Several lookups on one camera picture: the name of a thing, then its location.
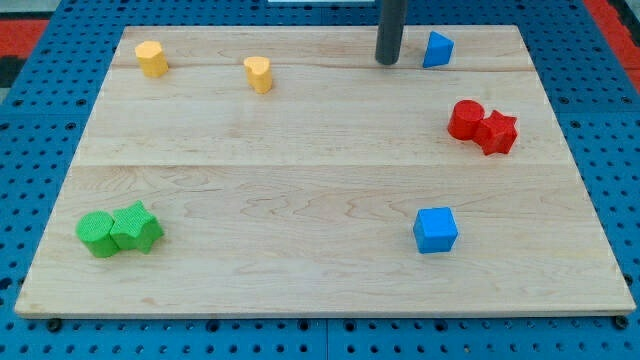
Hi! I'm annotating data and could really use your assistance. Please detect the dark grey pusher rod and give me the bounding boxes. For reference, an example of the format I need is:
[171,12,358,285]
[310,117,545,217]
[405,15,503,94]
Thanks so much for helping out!
[375,0,408,65]

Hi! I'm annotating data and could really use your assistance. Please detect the blue cube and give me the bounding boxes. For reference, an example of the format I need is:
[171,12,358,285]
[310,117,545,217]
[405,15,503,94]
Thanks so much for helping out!
[413,207,458,254]

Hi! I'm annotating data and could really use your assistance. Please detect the wooden board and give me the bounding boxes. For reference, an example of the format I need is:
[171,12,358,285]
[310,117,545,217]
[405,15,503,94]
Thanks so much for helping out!
[15,25,636,319]

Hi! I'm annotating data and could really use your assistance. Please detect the yellow heart block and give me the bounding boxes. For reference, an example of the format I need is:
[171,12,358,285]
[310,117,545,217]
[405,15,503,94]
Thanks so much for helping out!
[243,56,273,94]

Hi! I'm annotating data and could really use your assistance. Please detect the green star block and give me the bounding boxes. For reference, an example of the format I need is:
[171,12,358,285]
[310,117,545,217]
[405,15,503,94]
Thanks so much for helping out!
[110,200,164,254]

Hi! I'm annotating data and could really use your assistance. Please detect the red cylinder block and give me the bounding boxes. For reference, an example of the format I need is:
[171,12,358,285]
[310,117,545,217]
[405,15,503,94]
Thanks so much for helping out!
[447,99,485,140]

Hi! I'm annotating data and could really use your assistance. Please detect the red star block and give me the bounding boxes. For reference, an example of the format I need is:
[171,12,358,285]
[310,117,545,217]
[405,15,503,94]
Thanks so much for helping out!
[472,110,518,155]

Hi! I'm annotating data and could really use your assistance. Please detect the green cylinder block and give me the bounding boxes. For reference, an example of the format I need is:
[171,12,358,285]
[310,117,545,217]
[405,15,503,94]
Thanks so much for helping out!
[76,211,120,258]

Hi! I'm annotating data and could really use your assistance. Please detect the blue triangle block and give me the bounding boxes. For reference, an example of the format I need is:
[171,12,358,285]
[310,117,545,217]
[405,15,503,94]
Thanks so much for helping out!
[422,31,454,68]

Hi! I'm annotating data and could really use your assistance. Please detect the yellow hexagon block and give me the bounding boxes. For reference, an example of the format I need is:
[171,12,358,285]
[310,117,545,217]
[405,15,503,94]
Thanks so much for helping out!
[134,41,169,78]

